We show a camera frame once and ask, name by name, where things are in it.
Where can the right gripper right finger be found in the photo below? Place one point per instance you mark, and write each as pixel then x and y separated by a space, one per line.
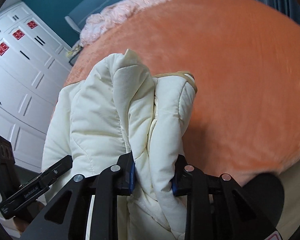
pixel 219 208

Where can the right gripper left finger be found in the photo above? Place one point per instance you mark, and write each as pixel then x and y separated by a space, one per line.
pixel 86 207

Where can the cream quilted jacket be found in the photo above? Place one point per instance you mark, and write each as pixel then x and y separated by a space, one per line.
pixel 121 108

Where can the person's left hand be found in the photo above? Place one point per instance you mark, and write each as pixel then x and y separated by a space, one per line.
pixel 25 216

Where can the orange plush bed blanket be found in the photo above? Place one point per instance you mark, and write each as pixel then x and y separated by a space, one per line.
pixel 245 58

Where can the white wardrobe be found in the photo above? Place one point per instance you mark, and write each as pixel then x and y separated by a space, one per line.
pixel 33 69

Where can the grey nightstand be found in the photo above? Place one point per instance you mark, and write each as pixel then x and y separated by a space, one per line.
pixel 74 58

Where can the clutter on nightstand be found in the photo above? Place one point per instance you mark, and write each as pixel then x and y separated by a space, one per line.
pixel 76 48

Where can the pink embroidered quilt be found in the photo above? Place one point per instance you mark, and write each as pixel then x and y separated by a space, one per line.
pixel 112 16

